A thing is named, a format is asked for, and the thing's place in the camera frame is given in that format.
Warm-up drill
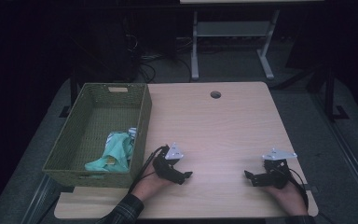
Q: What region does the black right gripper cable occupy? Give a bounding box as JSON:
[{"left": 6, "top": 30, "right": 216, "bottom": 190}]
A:
[{"left": 278, "top": 167, "right": 311, "bottom": 210}]

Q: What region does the green woven basket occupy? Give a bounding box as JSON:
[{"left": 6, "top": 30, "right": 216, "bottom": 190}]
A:
[{"left": 42, "top": 82, "right": 153, "bottom": 189}]

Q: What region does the bundle of floor cables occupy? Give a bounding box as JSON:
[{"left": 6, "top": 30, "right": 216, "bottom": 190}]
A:
[{"left": 127, "top": 32, "right": 194, "bottom": 84}]

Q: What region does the white metal table frame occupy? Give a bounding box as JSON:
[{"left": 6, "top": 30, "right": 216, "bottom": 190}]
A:
[{"left": 180, "top": 0, "right": 324, "bottom": 81}]

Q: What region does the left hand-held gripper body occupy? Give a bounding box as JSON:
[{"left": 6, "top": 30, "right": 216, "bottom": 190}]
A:
[{"left": 152, "top": 142, "right": 185, "bottom": 184}]

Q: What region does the mint green baby garment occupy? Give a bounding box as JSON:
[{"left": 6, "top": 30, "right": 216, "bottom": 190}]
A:
[{"left": 84, "top": 126, "right": 138, "bottom": 174}]

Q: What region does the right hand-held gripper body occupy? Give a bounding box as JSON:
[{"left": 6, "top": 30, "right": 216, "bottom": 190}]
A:
[{"left": 255, "top": 147, "right": 298, "bottom": 190}]

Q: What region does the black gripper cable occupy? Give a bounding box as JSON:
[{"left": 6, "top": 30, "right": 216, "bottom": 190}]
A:
[
  {"left": 128, "top": 145, "right": 171, "bottom": 194},
  {"left": 278, "top": 167, "right": 311, "bottom": 210}
]

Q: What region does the metal floor rail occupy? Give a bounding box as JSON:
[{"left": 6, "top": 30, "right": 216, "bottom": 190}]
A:
[
  {"left": 310, "top": 91, "right": 358, "bottom": 216},
  {"left": 20, "top": 173, "right": 62, "bottom": 224}
]

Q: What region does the black metal stand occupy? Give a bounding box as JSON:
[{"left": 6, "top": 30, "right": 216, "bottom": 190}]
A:
[
  {"left": 304, "top": 60, "right": 351, "bottom": 123},
  {"left": 58, "top": 66, "right": 79, "bottom": 119}
]

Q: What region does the person's right hand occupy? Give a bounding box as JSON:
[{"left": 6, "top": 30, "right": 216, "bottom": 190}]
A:
[{"left": 262, "top": 181, "right": 309, "bottom": 217}]

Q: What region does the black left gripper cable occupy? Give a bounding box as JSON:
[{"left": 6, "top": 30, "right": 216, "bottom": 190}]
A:
[{"left": 128, "top": 145, "right": 171, "bottom": 194}]

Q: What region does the person's left hand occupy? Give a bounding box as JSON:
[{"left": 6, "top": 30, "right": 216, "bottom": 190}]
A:
[{"left": 132, "top": 161, "right": 172, "bottom": 202}]

